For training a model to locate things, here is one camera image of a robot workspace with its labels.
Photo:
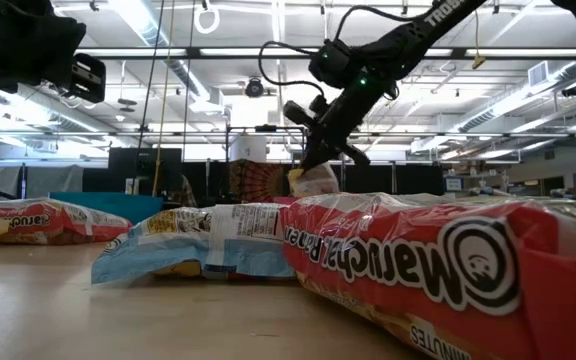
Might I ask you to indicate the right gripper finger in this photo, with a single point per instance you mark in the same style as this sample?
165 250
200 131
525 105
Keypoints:
314 150
333 154

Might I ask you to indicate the blue Maruchan noodle pack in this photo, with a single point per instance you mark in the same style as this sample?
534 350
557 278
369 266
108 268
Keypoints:
193 250

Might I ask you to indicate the red Maruchan noodle pack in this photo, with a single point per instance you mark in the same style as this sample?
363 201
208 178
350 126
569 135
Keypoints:
443 280
53 222

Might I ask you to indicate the blue plastic bin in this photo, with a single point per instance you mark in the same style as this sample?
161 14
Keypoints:
118 205

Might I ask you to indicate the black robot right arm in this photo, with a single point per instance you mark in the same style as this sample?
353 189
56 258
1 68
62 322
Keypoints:
418 25

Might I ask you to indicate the red plastic bin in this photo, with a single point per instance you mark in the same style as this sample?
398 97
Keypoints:
285 200

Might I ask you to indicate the patterned red tapestry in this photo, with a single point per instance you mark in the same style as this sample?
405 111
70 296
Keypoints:
258 182

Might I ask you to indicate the white cylinder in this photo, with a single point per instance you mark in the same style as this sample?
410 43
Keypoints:
248 149

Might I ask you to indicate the black partition curtain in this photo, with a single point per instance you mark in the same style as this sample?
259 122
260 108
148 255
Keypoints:
408 179

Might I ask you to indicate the ceiling light panel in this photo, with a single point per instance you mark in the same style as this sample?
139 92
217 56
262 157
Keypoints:
525 51
133 51
258 51

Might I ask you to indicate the small blue white sign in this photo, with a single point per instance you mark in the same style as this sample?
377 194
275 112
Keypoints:
454 184

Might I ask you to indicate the grey partition cloth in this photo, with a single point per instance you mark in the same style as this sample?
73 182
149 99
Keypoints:
43 180

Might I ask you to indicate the yellow hanging hook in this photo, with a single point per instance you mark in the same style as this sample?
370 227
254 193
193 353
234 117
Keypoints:
478 62

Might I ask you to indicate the white ceiling vent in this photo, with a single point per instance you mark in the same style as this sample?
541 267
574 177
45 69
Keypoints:
538 74

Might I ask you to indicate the black ceiling speaker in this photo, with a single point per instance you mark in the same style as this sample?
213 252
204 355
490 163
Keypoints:
573 90

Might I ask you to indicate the black stand frame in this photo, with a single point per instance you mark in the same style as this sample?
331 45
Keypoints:
266 128

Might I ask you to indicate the black ceiling camera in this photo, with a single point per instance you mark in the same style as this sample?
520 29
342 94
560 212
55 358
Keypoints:
254 88

